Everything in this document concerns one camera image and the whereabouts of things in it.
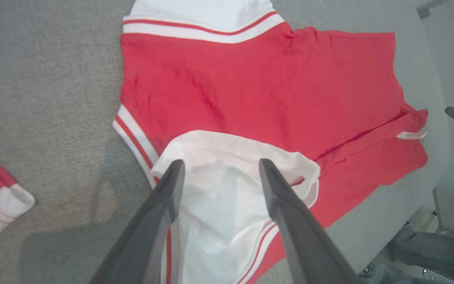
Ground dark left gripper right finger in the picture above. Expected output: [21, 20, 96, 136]
[259, 159, 363, 284]

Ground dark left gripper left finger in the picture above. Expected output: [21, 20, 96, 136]
[89, 159, 185, 284]

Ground red jersey shirt white sleeves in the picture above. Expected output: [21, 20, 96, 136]
[112, 0, 429, 284]

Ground blue jeans leg of person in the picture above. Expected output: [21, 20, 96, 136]
[363, 223, 454, 284]

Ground grey fabric covered table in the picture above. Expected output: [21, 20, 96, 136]
[0, 0, 450, 284]

